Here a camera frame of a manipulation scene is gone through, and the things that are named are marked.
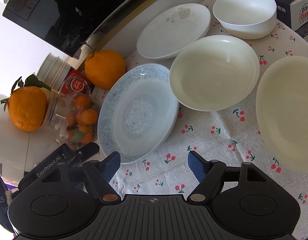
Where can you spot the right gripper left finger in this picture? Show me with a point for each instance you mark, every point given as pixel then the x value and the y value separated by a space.
pixel 99 175

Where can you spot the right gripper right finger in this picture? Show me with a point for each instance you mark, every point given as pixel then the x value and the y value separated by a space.
pixel 209 175

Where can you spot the blue patterned plate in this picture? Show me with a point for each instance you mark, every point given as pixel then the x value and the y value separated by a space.
pixel 138 113

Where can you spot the large cream bowl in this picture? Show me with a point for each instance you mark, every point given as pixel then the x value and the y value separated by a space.
pixel 282 111

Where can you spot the white rose plate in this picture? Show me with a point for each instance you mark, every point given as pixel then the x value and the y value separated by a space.
pixel 172 30

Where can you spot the small white speckled bowl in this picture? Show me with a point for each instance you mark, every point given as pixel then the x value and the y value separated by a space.
pixel 246 19

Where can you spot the cherry print tablecloth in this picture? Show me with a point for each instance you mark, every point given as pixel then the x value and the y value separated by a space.
pixel 231 136

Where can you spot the glass jar of kumquats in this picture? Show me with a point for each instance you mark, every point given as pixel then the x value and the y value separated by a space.
pixel 72 119

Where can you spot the large orange on jar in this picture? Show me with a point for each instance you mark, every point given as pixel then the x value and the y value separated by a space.
pixel 28 102

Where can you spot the stack of paper cups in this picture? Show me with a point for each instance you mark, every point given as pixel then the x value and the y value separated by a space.
pixel 53 71

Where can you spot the large orange near microwave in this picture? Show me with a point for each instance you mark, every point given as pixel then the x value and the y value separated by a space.
pixel 104 68

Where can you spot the black microwave oven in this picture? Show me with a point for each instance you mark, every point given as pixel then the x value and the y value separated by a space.
pixel 64 24

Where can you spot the Ganten water carton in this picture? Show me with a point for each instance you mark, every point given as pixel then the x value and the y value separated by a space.
pixel 294 14

